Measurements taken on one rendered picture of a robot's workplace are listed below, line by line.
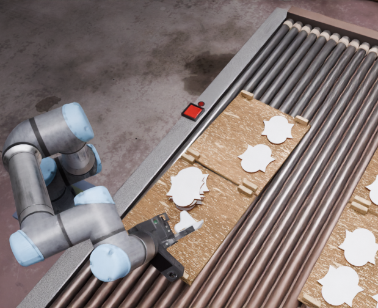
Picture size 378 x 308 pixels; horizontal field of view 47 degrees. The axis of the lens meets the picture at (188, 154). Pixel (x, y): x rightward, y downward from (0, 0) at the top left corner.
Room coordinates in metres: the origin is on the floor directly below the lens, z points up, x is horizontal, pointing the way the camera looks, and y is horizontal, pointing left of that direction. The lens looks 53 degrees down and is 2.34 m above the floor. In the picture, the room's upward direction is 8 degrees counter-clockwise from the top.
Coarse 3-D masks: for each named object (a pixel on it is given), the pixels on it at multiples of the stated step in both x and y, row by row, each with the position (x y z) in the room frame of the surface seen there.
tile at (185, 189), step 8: (184, 176) 0.91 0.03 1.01; (192, 176) 0.90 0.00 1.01; (176, 184) 0.88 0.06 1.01; (184, 184) 0.87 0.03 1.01; (192, 184) 0.87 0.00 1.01; (200, 184) 0.86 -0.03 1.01; (168, 192) 0.84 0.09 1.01; (176, 192) 0.84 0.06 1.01; (184, 192) 0.83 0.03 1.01; (192, 192) 0.83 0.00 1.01; (176, 200) 0.81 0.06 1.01; (184, 200) 0.80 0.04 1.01; (192, 200) 0.80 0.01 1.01; (200, 200) 0.80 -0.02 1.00
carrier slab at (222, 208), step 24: (216, 192) 0.86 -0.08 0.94; (240, 192) 0.85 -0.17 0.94; (144, 216) 0.80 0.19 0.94; (168, 216) 0.79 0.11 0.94; (192, 216) 0.77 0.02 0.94; (216, 216) 0.76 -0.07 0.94; (240, 216) 0.75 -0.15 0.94; (192, 240) 0.68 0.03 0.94; (216, 240) 0.67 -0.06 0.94; (192, 264) 0.59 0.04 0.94
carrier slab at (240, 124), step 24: (240, 96) 1.34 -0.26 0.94; (216, 120) 1.22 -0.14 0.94; (240, 120) 1.20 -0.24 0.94; (264, 120) 1.18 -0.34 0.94; (288, 120) 1.16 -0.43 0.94; (192, 144) 1.11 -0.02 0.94; (216, 144) 1.09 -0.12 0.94; (240, 144) 1.07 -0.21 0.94; (264, 144) 1.06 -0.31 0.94; (288, 144) 1.04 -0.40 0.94; (216, 168) 0.97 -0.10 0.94; (240, 168) 0.96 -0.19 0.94
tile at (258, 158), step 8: (248, 152) 1.02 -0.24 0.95; (256, 152) 1.01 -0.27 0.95; (264, 152) 1.01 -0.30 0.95; (248, 160) 0.98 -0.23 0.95; (256, 160) 0.98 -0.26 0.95; (264, 160) 0.97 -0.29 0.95; (272, 160) 0.96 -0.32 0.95; (248, 168) 0.94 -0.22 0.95; (256, 168) 0.94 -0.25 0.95; (264, 168) 0.93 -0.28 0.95
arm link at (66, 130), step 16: (48, 112) 0.85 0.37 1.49; (64, 112) 0.83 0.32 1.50; (80, 112) 0.84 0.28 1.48; (32, 128) 0.79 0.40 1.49; (48, 128) 0.79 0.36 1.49; (64, 128) 0.79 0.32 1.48; (80, 128) 0.80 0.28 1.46; (48, 144) 0.76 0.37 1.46; (64, 144) 0.77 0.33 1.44; (80, 144) 0.80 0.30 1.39; (64, 160) 0.96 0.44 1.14; (80, 160) 0.88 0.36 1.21; (96, 160) 0.97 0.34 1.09; (80, 176) 0.92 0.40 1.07
